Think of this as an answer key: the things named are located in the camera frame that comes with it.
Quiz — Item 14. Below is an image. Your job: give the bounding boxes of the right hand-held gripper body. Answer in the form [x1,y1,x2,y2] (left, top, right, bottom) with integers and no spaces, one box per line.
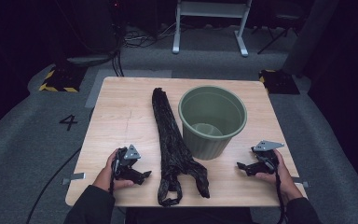
[251,140,285,175]

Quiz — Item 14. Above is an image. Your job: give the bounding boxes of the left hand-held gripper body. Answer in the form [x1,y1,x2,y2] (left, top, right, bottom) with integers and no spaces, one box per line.
[113,144,143,185]

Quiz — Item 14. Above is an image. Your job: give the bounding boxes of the black plastic garbage bag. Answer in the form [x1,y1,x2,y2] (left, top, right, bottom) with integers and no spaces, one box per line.
[151,87,211,208]

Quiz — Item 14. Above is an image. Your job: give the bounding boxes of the green plastic trash bin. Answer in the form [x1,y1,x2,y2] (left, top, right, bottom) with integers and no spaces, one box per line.
[177,85,248,161]

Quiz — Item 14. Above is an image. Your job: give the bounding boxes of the person's left hand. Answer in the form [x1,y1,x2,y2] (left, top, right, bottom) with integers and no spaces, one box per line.
[92,148,135,192]

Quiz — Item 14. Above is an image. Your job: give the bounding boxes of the person's right hand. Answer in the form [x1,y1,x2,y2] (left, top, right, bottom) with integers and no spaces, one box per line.
[255,148,304,204]

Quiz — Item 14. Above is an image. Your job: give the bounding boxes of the grey tape strip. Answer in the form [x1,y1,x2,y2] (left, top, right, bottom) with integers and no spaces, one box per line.
[61,172,87,186]
[292,176,310,189]

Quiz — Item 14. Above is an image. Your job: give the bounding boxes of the person's dark lap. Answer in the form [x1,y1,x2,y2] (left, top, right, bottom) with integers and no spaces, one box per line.
[125,206,253,224]

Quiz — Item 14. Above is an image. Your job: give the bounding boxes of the black tripod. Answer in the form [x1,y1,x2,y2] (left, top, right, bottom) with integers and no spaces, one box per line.
[251,17,299,55]

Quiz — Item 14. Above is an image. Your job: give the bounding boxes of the grey curtain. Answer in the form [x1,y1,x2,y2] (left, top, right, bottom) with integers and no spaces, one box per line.
[282,0,339,77]

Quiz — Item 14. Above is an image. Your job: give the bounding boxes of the dark equipment cabinet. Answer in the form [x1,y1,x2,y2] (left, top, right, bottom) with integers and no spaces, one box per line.
[63,0,127,66]

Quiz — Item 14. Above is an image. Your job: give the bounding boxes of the white metal stand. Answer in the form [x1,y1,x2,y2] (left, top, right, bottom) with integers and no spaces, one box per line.
[172,0,254,58]

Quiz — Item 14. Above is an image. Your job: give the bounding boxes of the left hand-held gripper cable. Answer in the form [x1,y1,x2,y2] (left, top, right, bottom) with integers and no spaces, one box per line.
[108,155,119,194]

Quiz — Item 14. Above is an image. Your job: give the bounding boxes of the hand-held gripper cable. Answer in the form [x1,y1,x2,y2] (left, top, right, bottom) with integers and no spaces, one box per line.
[272,171,289,224]
[108,155,119,194]

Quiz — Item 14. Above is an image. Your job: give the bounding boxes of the right hand-held gripper cable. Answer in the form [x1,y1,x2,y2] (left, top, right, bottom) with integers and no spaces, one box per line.
[272,171,289,224]

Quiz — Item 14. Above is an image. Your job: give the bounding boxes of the black floor cable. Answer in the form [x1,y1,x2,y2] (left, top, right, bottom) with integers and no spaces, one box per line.
[26,146,83,224]

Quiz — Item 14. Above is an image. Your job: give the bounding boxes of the bundle of black cables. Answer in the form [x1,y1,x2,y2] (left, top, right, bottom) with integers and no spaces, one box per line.
[111,24,178,77]

